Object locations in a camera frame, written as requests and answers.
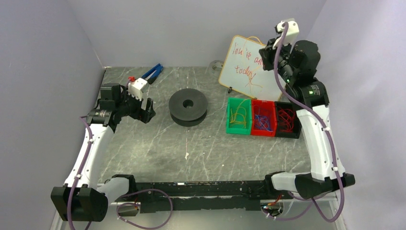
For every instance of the red plastic bin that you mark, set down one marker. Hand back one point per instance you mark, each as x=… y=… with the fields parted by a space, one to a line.
x=263 y=118

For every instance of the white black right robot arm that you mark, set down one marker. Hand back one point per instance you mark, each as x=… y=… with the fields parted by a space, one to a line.
x=296 y=65

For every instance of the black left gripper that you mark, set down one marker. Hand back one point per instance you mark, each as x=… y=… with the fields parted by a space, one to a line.
x=137 y=108

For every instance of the blue and black stapler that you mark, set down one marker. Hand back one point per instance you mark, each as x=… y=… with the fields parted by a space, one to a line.
x=151 y=75

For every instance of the green plastic bin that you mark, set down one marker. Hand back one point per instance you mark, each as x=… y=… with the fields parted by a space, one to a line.
x=239 y=119

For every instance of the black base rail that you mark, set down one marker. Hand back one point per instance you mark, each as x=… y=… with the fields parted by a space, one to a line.
x=187 y=196

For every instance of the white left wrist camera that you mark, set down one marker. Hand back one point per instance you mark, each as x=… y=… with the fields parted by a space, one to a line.
x=135 y=87

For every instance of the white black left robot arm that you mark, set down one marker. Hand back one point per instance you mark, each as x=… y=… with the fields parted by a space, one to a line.
x=80 y=198

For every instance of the yellow framed whiteboard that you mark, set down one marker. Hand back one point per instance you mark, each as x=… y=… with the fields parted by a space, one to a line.
x=242 y=70

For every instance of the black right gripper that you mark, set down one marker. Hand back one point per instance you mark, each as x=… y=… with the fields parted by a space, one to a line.
x=270 y=50

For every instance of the black plastic bin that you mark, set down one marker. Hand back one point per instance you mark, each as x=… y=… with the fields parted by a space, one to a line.
x=287 y=122

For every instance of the dark grey perforated spool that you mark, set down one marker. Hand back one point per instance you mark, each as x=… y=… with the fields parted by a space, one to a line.
x=188 y=107

